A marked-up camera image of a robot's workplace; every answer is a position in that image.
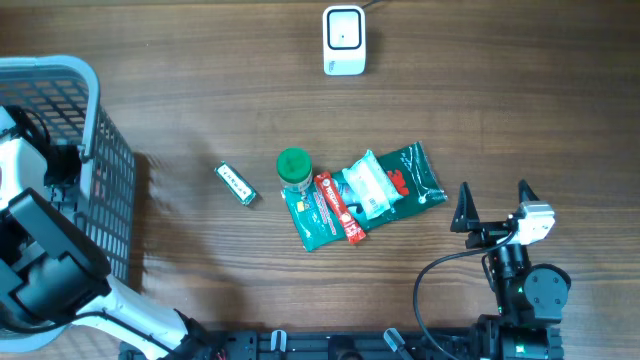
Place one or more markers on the white barcode scanner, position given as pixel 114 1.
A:
pixel 344 40

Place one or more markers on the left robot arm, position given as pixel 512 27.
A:
pixel 52 274

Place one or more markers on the red coffee stick sachet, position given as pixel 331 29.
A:
pixel 325 183

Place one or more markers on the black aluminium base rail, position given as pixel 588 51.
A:
pixel 448 343

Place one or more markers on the green lid jar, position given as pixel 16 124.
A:
pixel 294 168

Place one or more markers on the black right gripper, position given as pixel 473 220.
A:
pixel 466 219

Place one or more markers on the green 3M gloves packet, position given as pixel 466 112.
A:
pixel 409 170

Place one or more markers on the grey plastic shopping basket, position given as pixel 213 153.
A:
pixel 65 92

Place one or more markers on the clear wet wipes packet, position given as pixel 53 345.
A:
pixel 370 183

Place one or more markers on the small green white box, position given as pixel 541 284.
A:
pixel 238 186

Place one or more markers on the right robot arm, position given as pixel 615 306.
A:
pixel 529 297

